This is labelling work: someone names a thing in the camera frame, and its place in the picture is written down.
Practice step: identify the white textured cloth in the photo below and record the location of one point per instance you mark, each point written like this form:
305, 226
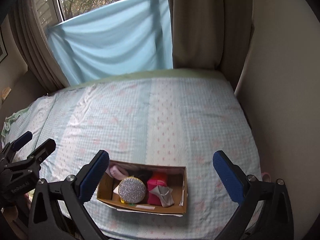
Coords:
116, 190

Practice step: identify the black scrunchie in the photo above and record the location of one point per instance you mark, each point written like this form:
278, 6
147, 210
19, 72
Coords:
143, 175

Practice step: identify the cardboard box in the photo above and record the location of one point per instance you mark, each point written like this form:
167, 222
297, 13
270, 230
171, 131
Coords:
177, 181

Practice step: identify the pink knitted item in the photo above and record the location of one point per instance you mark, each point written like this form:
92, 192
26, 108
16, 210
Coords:
117, 172

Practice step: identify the light blue hanging sheet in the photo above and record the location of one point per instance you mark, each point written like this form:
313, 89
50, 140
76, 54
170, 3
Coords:
124, 37

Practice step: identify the brown curtain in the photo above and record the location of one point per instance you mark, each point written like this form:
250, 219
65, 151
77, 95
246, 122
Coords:
212, 35

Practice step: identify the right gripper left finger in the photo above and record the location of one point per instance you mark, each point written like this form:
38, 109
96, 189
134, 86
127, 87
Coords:
57, 210

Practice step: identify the grey microfibre cloth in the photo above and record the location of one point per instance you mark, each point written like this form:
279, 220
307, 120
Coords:
163, 193

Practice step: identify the magenta leather pouch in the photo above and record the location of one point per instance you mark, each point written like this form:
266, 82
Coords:
157, 180

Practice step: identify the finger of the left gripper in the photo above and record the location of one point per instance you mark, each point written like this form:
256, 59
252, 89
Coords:
40, 152
11, 148

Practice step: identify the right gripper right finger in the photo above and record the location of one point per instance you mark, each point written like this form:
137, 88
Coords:
264, 208

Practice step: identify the green fitted sheet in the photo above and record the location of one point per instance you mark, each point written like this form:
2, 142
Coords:
28, 89

